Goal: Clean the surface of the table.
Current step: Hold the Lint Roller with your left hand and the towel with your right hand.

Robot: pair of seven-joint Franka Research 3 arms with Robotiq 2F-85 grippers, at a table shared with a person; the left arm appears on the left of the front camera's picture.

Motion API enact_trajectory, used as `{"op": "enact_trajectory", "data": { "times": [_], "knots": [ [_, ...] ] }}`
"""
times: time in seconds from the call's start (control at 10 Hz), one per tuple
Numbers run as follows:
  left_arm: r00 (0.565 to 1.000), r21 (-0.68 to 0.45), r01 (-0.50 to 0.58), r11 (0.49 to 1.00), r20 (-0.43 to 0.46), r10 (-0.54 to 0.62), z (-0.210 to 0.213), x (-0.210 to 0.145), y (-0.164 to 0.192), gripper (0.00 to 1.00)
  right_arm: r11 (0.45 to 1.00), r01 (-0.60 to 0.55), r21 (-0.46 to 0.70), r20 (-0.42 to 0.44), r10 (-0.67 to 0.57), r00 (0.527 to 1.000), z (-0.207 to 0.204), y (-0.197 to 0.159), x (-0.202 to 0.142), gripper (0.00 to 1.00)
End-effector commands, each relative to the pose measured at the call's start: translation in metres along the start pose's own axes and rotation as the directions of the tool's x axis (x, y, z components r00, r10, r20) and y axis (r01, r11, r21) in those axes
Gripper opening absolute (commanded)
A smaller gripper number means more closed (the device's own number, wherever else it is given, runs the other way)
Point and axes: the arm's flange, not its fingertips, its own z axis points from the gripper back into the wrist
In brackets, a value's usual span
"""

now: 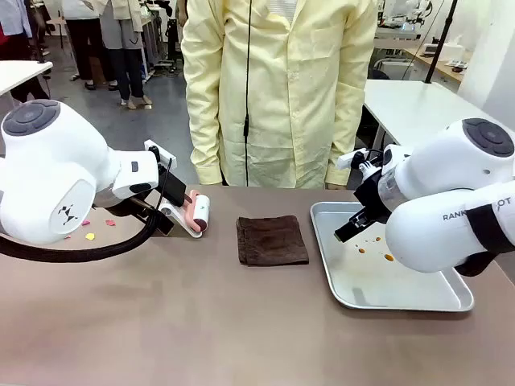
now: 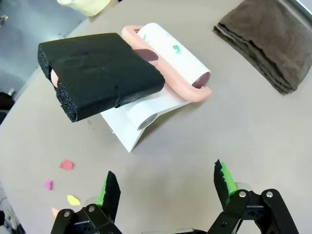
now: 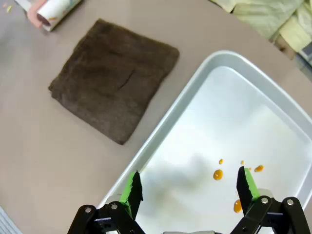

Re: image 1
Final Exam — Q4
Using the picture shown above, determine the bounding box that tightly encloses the black left arm cable bundle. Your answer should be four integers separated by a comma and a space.
0, 199, 175, 263

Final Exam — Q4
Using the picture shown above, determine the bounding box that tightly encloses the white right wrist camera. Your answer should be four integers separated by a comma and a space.
336, 147, 381, 178

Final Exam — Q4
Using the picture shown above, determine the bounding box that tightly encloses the black microphone cable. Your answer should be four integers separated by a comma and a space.
242, 0, 253, 188

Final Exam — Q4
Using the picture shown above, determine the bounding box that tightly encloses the person in grey apron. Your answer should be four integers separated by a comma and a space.
98, 0, 155, 110

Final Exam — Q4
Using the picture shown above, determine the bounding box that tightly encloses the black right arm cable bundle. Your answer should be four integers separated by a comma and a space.
455, 203, 515, 278

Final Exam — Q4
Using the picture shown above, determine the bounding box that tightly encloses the person in dark clothes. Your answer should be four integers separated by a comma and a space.
0, 0, 52, 104

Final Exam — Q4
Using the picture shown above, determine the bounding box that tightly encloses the small white table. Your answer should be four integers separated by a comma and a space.
0, 60, 54, 98

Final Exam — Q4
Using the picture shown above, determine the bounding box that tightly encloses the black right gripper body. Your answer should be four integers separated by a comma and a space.
353, 170, 394, 226

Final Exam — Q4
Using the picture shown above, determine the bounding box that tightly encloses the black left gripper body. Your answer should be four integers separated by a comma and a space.
158, 169, 188, 207

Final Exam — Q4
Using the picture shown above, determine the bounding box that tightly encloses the white tissue box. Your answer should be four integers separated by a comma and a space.
441, 35, 468, 62

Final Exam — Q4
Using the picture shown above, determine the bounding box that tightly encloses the dark brown cloth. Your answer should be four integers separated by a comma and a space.
236, 215, 311, 268

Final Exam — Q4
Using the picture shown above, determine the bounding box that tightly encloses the pink handled white lint roller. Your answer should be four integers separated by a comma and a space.
183, 189, 212, 235

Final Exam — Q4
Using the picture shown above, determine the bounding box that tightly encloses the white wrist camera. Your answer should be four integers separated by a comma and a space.
336, 147, 381, 178
143, 139, 177, 165

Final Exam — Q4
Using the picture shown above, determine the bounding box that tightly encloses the person in yellow coat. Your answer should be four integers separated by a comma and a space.
180, 0, 380, 191

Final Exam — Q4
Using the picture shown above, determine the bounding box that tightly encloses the wooden desk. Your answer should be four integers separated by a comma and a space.
402, 46, 468, 86

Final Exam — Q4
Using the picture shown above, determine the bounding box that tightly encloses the white folded stand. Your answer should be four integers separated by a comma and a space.
157, 202, 204, 240

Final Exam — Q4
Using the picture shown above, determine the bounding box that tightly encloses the person in black trousers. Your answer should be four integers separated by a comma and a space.
61, 0, 109, 92

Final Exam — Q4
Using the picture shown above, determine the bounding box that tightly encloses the black tripod pole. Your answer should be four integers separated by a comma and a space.
425, 0, 459, 84

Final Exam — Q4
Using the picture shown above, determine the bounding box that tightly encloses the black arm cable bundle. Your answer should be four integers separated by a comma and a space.
455, 203, 515, 278
0, 199, 175, 263

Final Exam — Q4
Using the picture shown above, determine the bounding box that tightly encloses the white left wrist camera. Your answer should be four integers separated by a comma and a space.
143, 139, 177, 165

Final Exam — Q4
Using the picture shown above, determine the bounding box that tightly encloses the large white table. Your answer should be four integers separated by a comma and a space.
363, 79, 515, 148

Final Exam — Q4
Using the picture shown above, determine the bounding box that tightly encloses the silver metal tray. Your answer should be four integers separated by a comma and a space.
309, 200, 476, 313

